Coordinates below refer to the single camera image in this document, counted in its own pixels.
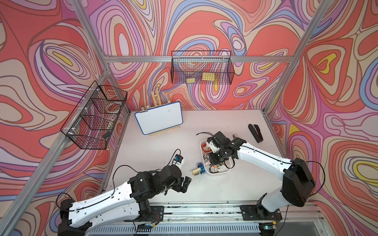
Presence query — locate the white pink kids watch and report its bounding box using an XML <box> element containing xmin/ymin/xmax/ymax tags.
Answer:
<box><xmin>203</xmin><ymin>155</ymin><xmax>211</xmax><ymax>165</ymax></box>

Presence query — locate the white orange kids watch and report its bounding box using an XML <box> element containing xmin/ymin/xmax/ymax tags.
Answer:
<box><xmin>209</xmin><ymin>165</ymin><xmax>220</xmax><ymax>174</ymax></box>

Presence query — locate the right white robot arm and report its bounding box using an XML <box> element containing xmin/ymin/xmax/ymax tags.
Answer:
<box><xmin>206</xmin><ymin>131</ymin><xmax>316</xmax><ymax>220</ymax></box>

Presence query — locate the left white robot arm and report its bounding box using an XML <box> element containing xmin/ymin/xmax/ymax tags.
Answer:
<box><xmin>58</xmin><ymin>165</ymin><xmax>192</xmax><ymax>236</ymax></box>

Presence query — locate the white plastic storage tray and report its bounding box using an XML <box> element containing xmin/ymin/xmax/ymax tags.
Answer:
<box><xmin>199</xmin><ymin>139</ymin><xmax>234</xmax><ymax>176</ymax></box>

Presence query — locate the black stapler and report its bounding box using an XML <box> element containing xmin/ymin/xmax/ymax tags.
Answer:
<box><xmin>248</xmin><ymin>124</ymin><xmax>263</xmax><ymax>143</ymax></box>

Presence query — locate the blue framed whiteboard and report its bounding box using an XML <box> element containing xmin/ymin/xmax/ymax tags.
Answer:
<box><xmin>134</xmin><ymin>101</ymin><xmax>184</xmax><ymax>136</ymax></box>

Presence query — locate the yellow sticky note pad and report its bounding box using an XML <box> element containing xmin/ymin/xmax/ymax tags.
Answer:
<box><xmin>202</xmin><ymin>72</ymin><xmax>215</xmax><ymax>81</ymax></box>

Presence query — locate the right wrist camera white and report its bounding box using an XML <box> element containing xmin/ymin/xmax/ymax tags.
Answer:
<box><xmin>207</xmin><ymin>141</ymin><xmax>220</xmax><ymax>153</ymax></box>

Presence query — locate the beige strap blue watch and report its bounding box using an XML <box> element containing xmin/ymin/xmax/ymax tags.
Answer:
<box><xmin>192</xmin><ymin>168</ymin><xmax>202</xmax><ymax>176</ymax></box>

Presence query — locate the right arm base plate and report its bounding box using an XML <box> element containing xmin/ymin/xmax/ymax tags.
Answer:
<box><xmin>240</xmin><ymin>205</ymin><xmax>283</xmax><ymax>222</ymax></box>

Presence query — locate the black wire basket back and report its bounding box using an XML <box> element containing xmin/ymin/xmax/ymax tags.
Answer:
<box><xmin>171</xmin><ymin>50</ymin><xmax>235</xmax><ymax>85</ymax></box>

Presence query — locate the black wire basket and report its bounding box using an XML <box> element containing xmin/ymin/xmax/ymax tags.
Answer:
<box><xmin>171</xmin><ymin>50</ymin><xmax>235</xmax><ymax>85</ymax></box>
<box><xmin>60</xmin><ymin>81</ymin><xmax>128</xmax><ymax>150</ymax></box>

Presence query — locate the black wire basket left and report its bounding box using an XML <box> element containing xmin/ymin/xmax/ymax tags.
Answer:
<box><xmin>60</xmin><ymin>81</ymin><xmax>128</xmax><ymax>150</ymax></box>

